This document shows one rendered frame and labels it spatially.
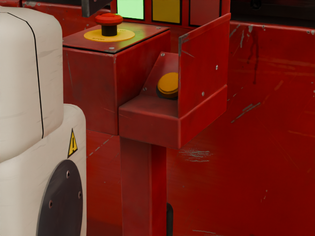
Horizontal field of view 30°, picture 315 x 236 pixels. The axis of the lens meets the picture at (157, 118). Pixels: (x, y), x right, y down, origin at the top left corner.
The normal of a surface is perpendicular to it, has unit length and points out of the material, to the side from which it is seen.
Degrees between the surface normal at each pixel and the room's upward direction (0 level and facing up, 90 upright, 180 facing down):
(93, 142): 90
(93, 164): 90
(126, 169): 90
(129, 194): 90
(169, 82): 35
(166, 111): 0
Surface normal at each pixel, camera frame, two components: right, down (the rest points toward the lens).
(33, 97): 0.98, 0.07
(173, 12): -0.48, 0.33
